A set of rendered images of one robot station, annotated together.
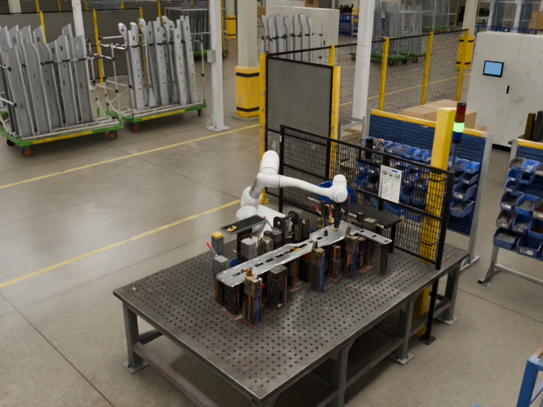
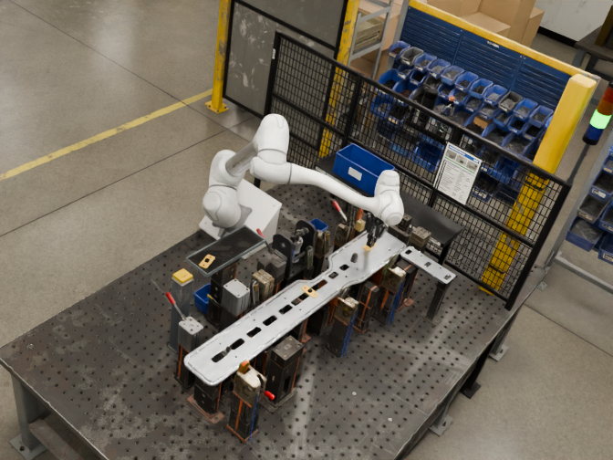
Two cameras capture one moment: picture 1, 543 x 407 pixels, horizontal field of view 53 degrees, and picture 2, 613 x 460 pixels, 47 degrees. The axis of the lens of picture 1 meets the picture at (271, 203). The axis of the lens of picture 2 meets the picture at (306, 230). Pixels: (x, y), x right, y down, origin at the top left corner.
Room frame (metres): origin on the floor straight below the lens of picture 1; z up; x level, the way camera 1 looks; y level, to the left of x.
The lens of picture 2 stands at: (1.42, 0.45, 3.24)
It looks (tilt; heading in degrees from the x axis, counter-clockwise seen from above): 39 degrees down; 346
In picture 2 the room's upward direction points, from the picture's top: 12 degrees clockwise
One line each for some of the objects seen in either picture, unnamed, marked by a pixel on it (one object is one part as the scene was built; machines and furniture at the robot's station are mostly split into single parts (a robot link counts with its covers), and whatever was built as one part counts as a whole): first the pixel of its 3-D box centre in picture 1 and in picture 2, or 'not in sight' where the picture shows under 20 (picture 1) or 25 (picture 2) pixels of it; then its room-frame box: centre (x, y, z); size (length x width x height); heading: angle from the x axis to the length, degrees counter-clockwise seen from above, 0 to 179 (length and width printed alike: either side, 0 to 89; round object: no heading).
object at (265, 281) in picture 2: (266, 260); (258, 306); (3.70, 0.04, 0.89); 0.13 x 0.11 x 0.38; 43
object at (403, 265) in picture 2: (358, 253); (399, 286); (3.92, -0.71, 0.84); 0.11 x 0.10 x 0.28; 43
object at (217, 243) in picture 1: (217, 262); (180, 313); (3.60, 0.40, 0.92); 0.08 x 0.08 x 0.44; 43
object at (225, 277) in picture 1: (294, 249); (307, 295); (3.67, -0.18, 1.00); 1.38 x 0.22 x 0.02; 133
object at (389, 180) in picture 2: (339, 185); (388, 187); (4.00, -0.53, 1.40); 0.13 x 0.11 x 0.16; 177
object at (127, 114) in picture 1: (155, 78); not in sight; (11.49, 2.45, 0.88); 1.91 x 1.01 x 1.76; 137
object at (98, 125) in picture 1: (58, 94); not in sight; (9.78, 3.85, 0.88); 1.91 x 1.00 x 1.76; 132
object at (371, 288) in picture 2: (335, 262); (366, 308); (3.75, -0.51, 0.84); 0.11 x 0.08 x 0.29; 43
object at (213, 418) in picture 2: (231, 295); (207, 387); (3.26, 0.27, 0.84); 0.18 x 0.06 x 0.29; 43
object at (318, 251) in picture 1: (317, 269); (341, 325); (3.61, -0.35, 0.87); 0.12 x 0.09 x 0.35; 43
